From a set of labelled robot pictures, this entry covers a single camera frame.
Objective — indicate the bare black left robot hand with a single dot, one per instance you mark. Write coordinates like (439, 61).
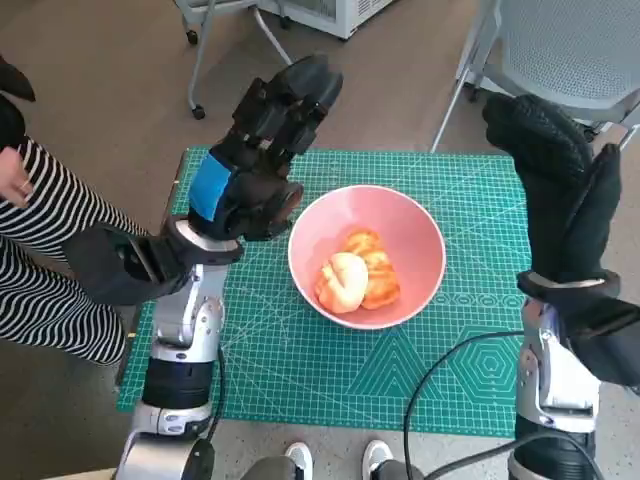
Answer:
(250, 190)

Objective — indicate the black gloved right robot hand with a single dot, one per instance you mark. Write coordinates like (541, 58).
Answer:
(555, 200)

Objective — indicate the pale round toy bun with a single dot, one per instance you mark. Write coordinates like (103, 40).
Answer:
(342, 282)

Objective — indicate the pink bowl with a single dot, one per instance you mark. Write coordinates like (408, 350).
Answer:
(415, 260)

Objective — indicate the orange striped toy bread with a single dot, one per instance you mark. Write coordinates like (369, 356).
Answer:
(382, 280)

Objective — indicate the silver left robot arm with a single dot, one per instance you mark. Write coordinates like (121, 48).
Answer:
(185, 310)

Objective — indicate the grey chair with castors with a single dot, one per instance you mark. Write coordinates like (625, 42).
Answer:
(199, 111)

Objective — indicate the grey mesh chair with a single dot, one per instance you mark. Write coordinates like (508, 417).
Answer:
(560, 45)

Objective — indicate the white cabinet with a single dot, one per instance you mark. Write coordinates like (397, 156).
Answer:
(325, 15)

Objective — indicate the green cutting mat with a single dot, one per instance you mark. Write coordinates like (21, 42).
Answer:
(310, 380)

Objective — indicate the person's hand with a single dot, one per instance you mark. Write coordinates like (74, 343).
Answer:
(15, 175)

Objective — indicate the white shoe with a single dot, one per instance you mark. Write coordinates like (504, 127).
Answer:
(376, 457)
(299, 459)

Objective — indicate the grey leg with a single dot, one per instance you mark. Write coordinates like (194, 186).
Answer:
(272, 470)
(400, 472)

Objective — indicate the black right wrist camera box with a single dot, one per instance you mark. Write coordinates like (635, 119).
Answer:
(610, 345)

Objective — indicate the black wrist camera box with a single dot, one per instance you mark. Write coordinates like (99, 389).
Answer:
(610, 345)
(110, 270)

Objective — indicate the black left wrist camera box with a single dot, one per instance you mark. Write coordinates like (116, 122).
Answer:
(110, 270)

